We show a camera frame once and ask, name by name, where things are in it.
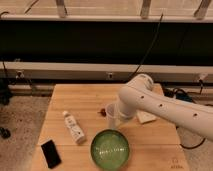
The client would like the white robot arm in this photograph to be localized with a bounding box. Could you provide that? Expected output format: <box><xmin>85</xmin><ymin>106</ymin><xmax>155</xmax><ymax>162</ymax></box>
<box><xmin>117</xmin><ymin>74</ymin><xmax>213</xmax><ymax>141</ymax></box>

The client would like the green ceramic bowl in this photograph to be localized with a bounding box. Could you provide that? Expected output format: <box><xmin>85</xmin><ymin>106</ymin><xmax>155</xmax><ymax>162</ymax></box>
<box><xmin>90</xmin><ymin>129</ymin><xmax>130</xmax><ymax>171</ymax></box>

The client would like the red-brown chili pepper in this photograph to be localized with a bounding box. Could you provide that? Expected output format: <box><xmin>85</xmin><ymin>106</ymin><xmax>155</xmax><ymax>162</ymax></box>
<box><xmin>99</xmin><ymin>108</ymin><xmax>106</xmax><ymax>117</ymax></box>

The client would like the beige folded sponge cloth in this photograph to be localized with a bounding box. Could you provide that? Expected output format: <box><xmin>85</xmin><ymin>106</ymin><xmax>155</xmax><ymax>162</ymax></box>
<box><xmin>137</xmin><ymin>112</ymin><xmax>156</xmax><ymax>124</ymax></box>

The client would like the white tube bottle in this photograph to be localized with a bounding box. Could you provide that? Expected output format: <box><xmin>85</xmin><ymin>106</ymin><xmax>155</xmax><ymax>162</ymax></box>
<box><xmin>63</xmin><ymin>111</ymin><xmax>86</xmax><ymax>144</ymax></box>

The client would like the blue power box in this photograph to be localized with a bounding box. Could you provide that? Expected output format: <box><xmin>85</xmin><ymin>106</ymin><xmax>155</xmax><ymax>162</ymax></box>
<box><xmin>176</xmin><ymin>92</ymin><xmax>194</xmax><ymax>103</ymax></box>

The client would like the black rectangular phone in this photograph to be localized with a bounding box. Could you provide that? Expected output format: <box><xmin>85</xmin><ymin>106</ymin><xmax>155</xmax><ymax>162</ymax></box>
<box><xmin>41</xmin><ymin>140</ymin><xmax>61</xmax><ymax>169</ymax></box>

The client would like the black object on floor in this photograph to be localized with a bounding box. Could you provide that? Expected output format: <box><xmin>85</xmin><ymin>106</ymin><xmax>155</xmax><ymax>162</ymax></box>
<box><xmin>0</xmin><ymin>127</ymin><xmax>11</xmax><ymax>139</ymax></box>

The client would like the black hanging cable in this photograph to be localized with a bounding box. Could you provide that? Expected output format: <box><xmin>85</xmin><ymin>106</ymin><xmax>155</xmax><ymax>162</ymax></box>
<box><xmin>126</xmin><ymin>13</ymin><xmax>164</xmax><ymax>83</ymax></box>

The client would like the black floor cable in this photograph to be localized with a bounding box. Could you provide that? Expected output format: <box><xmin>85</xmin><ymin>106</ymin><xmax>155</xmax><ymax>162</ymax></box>
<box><xmin>179</xmin><ymin>137</ymin><xmax>207</xmax><ymax>150</ymax></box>

